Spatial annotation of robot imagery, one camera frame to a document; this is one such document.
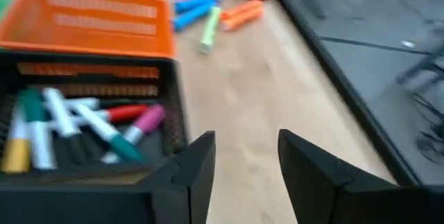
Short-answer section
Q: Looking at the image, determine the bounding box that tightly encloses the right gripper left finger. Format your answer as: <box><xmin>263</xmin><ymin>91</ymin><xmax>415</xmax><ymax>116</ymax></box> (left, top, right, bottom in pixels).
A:
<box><xmin>0</xmin><ymin>130</ymin><xmax>216</xmax><ymax>224</ymax></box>

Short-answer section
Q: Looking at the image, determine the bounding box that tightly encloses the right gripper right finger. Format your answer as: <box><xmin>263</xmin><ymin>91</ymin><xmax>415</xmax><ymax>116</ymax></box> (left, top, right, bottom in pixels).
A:
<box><xmin>278</xmin><ymin>129</ymin><xmax>444</xmax><ymax>224</ymax></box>

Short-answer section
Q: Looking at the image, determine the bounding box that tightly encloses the teal-capped white marker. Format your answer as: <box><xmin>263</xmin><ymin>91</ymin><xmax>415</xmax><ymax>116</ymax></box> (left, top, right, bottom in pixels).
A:
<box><xmin>71</xmin><ymin>102</ymin><xmax>145</xmax><ymax>162</ymax></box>
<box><xmin>17</xmin><ymin>88</ymin><xmax>58</xmax><ymax>170</ymax></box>

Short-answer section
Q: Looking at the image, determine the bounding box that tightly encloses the pink-capped white marker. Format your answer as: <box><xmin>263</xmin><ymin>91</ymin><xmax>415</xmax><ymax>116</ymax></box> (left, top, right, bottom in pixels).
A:
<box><xmin>102</xmin><ymin>104</ymin><xmax>167</xmax><ymax>164</ymax></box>

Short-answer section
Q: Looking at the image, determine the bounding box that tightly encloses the red-capped white marker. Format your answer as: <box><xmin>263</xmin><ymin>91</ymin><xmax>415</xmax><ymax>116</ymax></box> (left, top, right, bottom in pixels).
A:
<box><xmin>81</xmin><ymin>104</ymin><xmax>148</xmax><ymax>124</ymax></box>

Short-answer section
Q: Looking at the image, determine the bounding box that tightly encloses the yellow-capped white marker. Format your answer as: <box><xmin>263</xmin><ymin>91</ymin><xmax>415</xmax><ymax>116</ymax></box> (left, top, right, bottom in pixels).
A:
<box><xmin>1</xmin><ymin>104</ymin><xmax>32</xmax><ymax>173</ymax></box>

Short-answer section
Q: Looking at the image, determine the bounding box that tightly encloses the pale yellow thick highlighter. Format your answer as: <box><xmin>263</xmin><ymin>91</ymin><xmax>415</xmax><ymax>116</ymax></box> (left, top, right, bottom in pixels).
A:
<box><xmin>199</xmin><ymin>6</ymin><xmax>223</xmax><ymax>55</ymax></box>

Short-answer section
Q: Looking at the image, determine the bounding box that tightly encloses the orange thick highlighter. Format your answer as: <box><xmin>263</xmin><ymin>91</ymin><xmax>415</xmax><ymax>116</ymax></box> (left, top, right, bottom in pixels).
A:
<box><xmin>221</xmin><ymin>7</ymin><xmax>264</xmax><ymax>32</ymax></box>
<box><xmin>221</xmin><ymin>0</ymin><xmax>264</xmax><ymax>20</ymax></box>

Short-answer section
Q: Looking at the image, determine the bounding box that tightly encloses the black plastic basket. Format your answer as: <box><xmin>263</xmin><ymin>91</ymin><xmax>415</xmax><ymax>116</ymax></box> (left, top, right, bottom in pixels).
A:
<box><xmin>0</xmin><ymin>49</ymin><xmax>190</xmax><ymax>187</ymax></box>

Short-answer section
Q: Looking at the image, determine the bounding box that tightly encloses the orange plastic basket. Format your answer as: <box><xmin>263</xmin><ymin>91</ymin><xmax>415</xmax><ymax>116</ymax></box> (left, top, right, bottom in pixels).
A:
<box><xmin>0</xmin><ymin>0</ymin><xmax>176</xmax><ymax>58</ymax></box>

